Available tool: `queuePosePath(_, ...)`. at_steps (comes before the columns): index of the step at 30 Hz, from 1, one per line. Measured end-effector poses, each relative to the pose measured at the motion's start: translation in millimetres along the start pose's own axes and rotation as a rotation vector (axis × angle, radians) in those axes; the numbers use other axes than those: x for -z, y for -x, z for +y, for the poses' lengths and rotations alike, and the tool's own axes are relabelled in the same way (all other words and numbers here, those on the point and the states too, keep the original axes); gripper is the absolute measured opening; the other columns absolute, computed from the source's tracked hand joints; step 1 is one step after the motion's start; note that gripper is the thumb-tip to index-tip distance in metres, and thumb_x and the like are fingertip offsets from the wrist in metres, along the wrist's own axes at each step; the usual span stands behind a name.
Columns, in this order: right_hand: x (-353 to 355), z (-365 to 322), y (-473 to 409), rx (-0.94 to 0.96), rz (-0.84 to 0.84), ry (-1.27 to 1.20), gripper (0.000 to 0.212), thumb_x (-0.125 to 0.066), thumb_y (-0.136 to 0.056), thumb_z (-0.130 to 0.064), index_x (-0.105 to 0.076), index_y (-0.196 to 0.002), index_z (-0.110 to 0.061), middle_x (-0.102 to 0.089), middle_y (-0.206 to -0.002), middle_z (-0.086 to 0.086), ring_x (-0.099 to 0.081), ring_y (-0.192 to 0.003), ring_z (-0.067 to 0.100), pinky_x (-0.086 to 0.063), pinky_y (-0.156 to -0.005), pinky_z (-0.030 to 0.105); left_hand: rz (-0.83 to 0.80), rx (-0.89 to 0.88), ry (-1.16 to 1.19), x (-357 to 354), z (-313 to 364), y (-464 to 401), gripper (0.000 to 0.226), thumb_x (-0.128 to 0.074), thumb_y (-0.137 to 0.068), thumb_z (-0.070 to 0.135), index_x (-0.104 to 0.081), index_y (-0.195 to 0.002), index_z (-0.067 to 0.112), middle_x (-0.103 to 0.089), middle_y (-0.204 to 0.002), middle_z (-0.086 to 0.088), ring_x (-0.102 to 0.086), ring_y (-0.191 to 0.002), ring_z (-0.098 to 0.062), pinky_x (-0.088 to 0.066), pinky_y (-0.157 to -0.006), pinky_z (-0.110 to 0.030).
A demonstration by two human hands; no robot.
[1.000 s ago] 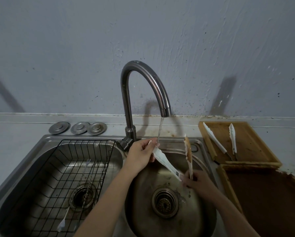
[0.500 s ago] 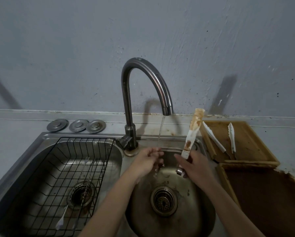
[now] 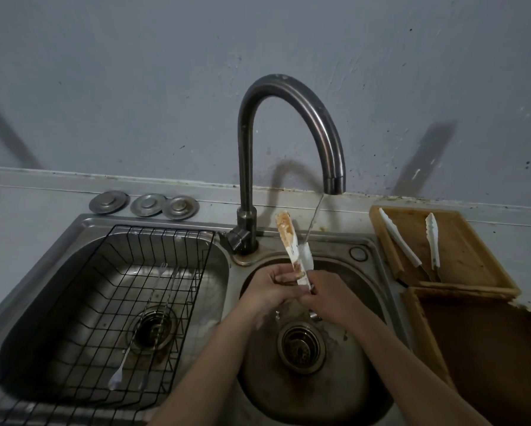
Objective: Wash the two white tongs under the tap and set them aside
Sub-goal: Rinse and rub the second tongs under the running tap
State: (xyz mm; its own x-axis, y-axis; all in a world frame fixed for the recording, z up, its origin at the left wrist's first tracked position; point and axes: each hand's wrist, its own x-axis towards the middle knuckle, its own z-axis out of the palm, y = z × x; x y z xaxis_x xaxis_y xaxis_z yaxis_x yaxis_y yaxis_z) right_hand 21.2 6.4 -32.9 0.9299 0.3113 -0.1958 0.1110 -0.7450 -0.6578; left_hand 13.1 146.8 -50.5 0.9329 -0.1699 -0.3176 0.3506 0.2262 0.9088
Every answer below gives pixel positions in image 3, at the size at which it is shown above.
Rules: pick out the person's right hand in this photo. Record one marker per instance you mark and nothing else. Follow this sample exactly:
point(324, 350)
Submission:
point(336, 299)

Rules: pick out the person's left hand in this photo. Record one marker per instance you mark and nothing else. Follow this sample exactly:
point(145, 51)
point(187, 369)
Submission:
point(263, 290)

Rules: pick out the round sink overflow cap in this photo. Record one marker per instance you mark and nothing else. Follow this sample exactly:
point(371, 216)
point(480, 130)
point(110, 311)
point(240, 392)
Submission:
point(358, 253)

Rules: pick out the large wooden cutting board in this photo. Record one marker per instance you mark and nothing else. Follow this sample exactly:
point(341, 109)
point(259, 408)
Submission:
point(491, 350)

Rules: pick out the person's left fingers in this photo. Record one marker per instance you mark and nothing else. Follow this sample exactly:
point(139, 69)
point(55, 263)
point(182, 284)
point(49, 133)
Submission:
point(292, 279)

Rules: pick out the round metal sink plug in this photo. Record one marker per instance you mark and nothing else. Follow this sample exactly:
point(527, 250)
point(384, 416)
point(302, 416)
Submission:
point(108, 202)
point(147, 205)
point(181, 207)

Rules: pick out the clean white kitchen tongs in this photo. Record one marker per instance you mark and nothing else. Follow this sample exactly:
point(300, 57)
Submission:
point(432, 239)

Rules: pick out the person's left forearm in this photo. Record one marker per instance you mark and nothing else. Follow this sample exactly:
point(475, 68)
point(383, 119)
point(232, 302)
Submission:
point(212, 372)

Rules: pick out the white kitchen tongs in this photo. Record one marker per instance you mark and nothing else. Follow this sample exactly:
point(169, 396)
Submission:
point(432, 239)
point(288, 237)

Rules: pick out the person's right fingers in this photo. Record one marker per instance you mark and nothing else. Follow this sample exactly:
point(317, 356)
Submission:
point(312, 295)

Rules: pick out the small wooden cutting board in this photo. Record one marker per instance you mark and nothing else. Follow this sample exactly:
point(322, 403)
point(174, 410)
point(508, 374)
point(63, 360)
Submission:
point(465, 252)

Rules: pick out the metal drain strainer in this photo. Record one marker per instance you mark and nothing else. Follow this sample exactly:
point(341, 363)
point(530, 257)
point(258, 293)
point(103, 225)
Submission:
point(152, 328)
point(301, 348)

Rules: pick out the curved steel faucet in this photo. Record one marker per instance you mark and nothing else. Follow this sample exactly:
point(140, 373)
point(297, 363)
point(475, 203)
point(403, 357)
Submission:
point(246, 172)

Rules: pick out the person's right forearm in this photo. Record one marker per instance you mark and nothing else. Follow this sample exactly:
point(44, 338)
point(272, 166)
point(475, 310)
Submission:
point(407, 372)

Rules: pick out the stainless steel double sink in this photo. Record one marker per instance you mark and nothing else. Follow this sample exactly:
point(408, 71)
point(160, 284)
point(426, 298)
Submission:
point(230, 283)

